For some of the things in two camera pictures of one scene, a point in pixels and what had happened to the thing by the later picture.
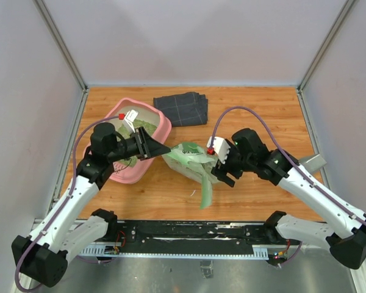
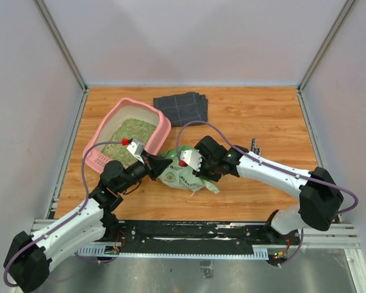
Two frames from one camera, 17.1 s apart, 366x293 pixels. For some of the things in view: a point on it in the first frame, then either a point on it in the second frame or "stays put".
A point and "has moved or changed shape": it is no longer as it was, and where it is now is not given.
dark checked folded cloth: (186, 109) stays put
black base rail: (185, 238) stays put
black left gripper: (146, 143) to (155, 166)
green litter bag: (193, 162) has moved or changed shape
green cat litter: (124, 130) stays put
